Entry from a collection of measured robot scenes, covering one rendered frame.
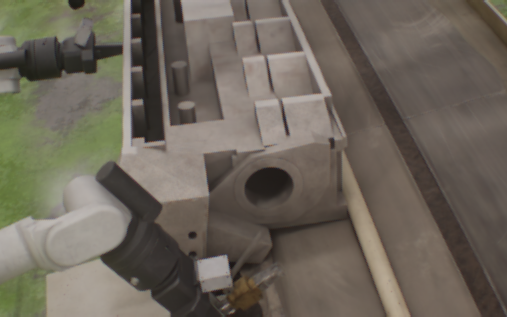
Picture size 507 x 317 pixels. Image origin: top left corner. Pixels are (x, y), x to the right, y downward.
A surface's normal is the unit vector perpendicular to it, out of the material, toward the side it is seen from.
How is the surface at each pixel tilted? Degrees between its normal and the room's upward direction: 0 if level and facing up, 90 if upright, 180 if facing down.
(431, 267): 0
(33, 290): 0
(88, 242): 82
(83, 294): 0
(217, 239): 90
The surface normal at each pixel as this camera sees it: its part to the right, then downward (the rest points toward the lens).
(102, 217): 0.36, 0.30
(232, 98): -0.07, -0.84
